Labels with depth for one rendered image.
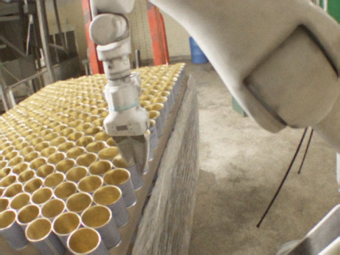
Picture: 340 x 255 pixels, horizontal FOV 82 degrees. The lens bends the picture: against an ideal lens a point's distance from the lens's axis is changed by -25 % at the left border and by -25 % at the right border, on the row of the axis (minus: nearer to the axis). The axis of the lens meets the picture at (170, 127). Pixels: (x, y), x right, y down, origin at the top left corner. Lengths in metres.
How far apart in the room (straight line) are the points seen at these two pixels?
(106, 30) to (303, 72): 0.39
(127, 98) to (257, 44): 0.40
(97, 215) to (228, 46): 0.46
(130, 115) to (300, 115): 0.40
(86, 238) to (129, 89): 0.33
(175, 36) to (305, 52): 9.18
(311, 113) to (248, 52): 0.08
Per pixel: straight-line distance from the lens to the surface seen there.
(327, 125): 0.46
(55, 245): 0.55
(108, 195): 0.59
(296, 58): 0.19
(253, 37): 0.17
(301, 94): 0.20
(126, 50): 0.52
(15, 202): 0.69
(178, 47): 9.37
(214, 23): 0.17
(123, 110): 0.54
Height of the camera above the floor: 1.49
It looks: 24 degrees down
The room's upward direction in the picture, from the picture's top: 8 degrees counter-clockwise
